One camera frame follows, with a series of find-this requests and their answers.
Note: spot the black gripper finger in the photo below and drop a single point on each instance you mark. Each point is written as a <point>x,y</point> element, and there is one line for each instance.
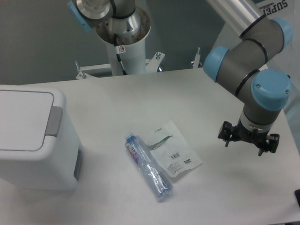
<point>268,144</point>
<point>226,132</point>

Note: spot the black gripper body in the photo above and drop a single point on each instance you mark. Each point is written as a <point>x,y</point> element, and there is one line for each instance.
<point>257,138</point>

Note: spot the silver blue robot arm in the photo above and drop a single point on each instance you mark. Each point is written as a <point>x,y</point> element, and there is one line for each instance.
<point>90,13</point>

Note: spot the white trash can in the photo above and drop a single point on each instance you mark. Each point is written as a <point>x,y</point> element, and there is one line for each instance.
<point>56,165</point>

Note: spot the white trash can lid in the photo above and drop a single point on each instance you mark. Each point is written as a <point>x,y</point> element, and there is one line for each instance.
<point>23,118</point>

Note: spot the clear plastic packaging bag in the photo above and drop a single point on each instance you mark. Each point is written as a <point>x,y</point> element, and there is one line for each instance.
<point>170,149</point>

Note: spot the clear plastic water bottle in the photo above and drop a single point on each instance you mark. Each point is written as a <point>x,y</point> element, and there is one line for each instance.
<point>150,169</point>

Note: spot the white metal base frame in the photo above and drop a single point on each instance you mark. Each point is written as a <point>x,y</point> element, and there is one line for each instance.
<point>152,65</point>

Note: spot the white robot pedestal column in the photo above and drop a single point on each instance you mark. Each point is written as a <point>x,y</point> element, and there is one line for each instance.
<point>125,42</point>

